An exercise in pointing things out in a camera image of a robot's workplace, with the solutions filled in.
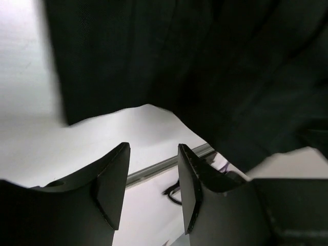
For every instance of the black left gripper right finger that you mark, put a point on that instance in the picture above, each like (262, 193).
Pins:
(219, 209)

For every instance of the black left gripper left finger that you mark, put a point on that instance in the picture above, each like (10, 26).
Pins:
(83, 208)

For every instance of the black skirt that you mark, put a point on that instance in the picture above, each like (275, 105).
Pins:
(248, 77)

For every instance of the aluminium table edge rail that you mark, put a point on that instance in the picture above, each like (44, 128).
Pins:
(163, 166)

